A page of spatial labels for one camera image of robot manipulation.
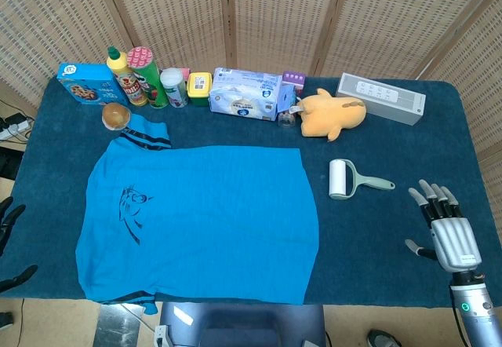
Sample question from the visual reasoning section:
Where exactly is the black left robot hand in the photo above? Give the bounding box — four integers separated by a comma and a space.
0, 196, 39, 294

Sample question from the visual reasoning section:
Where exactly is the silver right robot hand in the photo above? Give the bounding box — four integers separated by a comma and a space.
405, 179, 482, 273

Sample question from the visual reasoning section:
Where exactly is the pale green lint roller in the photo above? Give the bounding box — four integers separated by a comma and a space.
328, 159, 396, 201

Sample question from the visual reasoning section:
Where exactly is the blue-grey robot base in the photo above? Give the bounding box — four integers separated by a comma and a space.
158, 301, 326, 347

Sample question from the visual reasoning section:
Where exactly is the white floor power strip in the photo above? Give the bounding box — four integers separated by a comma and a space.
0, 113, 31, 141

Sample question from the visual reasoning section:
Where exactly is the dark blue carpeted table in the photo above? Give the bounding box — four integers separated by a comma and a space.
0, 75, 502, 309

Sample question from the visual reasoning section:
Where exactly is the grey sneaker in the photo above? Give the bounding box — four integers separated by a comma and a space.
366, 329, 403, 347

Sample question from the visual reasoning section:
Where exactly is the blue cookie box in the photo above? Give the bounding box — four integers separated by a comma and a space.
57, 63, 129, 107

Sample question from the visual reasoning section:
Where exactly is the grey power strip box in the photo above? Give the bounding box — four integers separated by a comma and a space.
335, 72, 427, 126

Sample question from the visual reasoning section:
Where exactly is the orange plush toy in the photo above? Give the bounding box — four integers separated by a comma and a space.
294, 87, 368, 143

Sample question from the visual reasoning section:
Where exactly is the yellow bottle with green cap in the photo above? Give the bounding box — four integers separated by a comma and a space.
106, 46, 148, 108

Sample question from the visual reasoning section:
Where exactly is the green Pringles can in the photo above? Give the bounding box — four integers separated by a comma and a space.
126, 46, 170, 109

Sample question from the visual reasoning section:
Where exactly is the blue t-shirt with cat print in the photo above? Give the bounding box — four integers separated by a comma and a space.
75, 113, 321, 317

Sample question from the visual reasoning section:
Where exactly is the clear jar of nuts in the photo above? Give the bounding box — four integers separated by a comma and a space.
277, 105, 299, 129

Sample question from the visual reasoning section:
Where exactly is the white and green can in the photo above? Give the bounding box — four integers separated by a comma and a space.
159, 68, 190, 108

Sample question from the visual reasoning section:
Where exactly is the purple small box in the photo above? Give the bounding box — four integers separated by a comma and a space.
281, 71, 307, 99

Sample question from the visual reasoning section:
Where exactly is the green box with yellow lid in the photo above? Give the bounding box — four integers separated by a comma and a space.
187, 71, 215, 108

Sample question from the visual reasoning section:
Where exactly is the blue-white tissue pack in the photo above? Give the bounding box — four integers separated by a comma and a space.
208, 67, 283, 123

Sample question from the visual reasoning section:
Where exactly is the wicker folding screen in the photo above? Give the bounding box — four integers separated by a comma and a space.
0, 0, 502, 214

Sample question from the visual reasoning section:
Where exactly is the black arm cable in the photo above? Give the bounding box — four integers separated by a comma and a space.
450, 305, 471, 347

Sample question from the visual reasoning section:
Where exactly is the shiny metal base plate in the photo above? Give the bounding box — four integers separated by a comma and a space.
93, 303, 144, 347

